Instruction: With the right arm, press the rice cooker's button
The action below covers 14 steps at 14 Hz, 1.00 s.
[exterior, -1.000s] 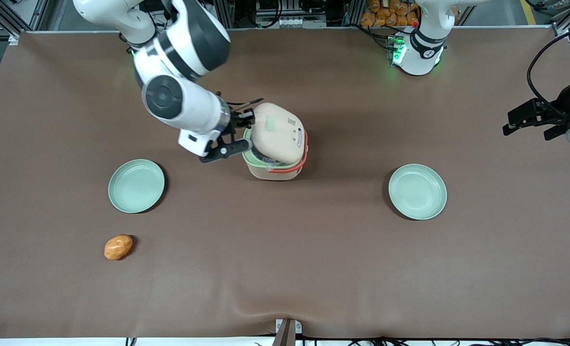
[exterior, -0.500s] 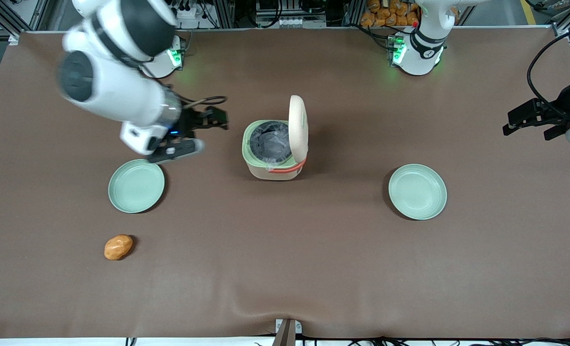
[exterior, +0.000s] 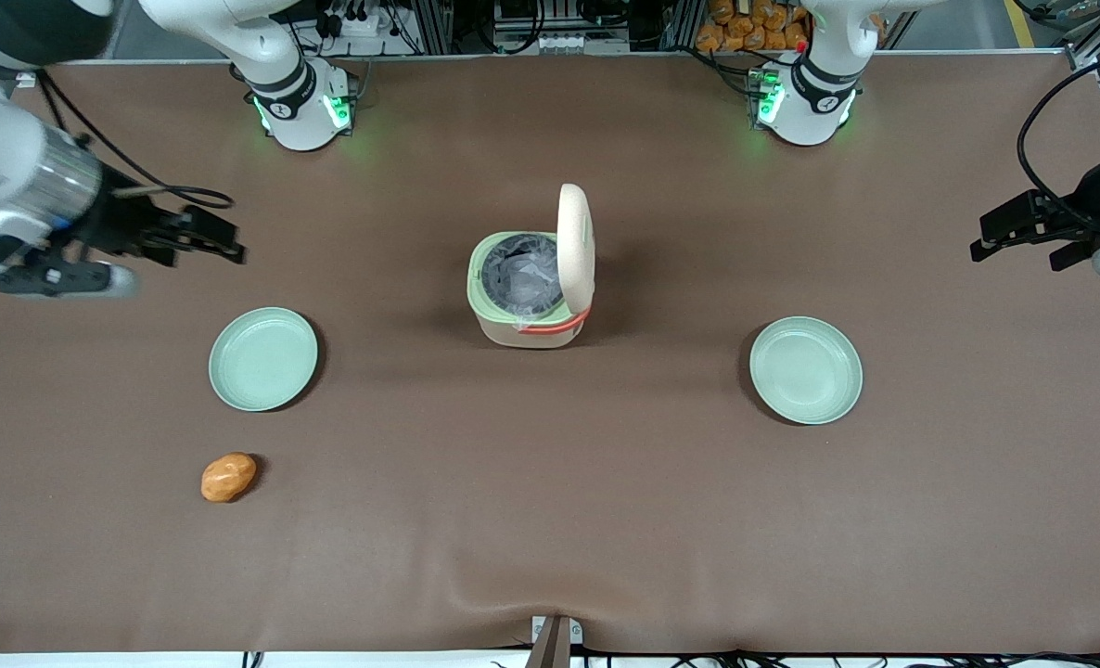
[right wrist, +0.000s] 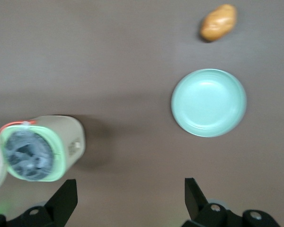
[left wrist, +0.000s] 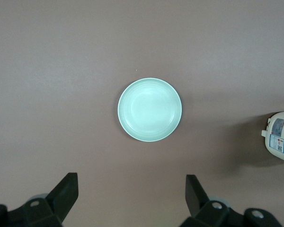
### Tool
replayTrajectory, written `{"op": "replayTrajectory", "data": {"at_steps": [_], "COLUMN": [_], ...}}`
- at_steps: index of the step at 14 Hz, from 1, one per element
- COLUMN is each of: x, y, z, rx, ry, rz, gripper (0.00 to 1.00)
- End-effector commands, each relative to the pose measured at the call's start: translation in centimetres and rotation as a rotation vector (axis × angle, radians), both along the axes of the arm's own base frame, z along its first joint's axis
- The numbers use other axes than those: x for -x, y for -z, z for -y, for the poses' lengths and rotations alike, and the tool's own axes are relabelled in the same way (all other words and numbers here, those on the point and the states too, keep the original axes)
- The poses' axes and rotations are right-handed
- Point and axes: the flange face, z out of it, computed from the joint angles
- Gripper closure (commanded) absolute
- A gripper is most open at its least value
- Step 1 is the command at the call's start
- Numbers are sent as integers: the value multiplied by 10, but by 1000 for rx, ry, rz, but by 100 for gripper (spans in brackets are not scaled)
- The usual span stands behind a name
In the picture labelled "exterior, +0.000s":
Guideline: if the white connector block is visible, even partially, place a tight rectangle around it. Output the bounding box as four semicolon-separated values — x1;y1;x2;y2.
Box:
531;32;631;56

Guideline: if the white power strip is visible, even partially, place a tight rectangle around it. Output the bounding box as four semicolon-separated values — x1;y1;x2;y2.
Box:
323;7;395;44

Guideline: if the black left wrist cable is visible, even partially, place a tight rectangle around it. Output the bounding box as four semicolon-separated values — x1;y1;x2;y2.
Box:
1017;51;1100;233

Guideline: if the pile of orange bread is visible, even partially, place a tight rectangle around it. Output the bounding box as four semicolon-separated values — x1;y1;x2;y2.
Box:
696;0;811;54

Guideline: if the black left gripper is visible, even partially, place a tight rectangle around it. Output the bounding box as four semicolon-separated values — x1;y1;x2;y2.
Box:
969;139;1100;273

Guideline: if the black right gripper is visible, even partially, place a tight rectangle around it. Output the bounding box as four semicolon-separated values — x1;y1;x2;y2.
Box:
72;167;248;270

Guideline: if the brown table cover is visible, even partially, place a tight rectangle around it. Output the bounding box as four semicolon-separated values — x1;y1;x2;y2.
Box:
0;53;1100;655

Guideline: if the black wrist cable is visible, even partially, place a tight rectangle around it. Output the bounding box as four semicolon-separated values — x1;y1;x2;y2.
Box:
35;70;237;212
1017;51;1100;233

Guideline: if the orange bread roll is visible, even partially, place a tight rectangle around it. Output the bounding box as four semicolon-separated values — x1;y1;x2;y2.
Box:
200;452;258;504

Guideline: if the pale green plate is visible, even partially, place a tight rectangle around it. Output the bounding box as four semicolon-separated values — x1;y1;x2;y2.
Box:
209;307;319;413
749;316;863;426

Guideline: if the grey metal clamp bracket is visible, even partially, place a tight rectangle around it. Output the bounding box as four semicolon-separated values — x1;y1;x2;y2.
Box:
524;615;584;668

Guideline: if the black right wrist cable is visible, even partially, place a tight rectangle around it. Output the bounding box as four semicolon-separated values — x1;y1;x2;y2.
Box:
35;70;237;212

